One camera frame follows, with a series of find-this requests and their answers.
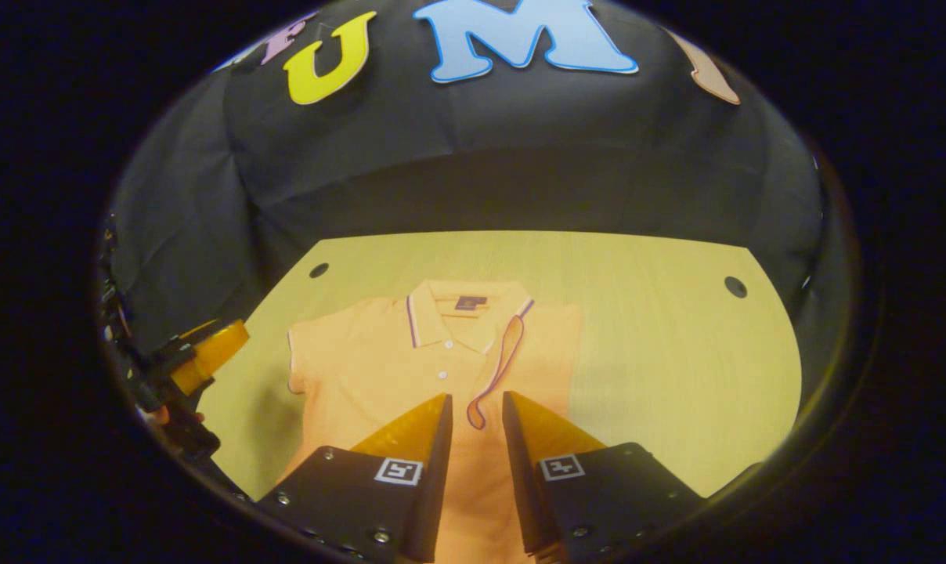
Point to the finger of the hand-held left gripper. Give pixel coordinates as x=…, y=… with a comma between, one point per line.
x=211, y=352

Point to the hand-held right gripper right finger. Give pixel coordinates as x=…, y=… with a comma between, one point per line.
x=520, y=478

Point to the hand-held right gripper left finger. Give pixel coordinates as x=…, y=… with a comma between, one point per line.
x=430, y=478

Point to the orange T-shirt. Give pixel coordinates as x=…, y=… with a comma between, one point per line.
x=379, y=368

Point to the black backdrop cloth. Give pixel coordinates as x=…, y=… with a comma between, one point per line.
x=473, y=149

